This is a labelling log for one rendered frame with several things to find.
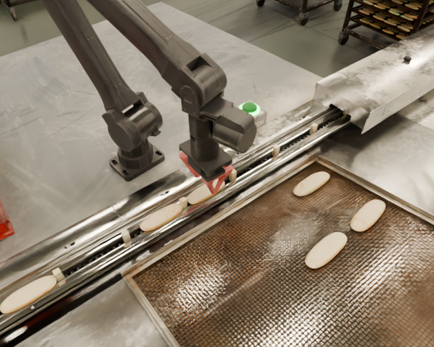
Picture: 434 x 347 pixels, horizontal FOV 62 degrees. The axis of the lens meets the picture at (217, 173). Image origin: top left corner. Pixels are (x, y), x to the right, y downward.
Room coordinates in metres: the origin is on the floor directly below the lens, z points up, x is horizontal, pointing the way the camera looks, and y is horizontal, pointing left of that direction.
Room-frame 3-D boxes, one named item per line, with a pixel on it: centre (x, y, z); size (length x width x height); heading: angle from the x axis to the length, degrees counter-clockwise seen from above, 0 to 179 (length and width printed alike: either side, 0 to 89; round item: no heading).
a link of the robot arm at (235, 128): (0.52, -0.01, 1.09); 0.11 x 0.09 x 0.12; 55
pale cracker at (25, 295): (0.29, 0.34, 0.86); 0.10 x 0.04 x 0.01; 128
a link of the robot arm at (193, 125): (0.54, 0.02, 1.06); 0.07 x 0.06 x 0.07; 55
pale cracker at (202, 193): (0.54, 0.02, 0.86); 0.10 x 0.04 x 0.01; 129
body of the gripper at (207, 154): (0.54, 0.02, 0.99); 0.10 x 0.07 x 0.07; 38
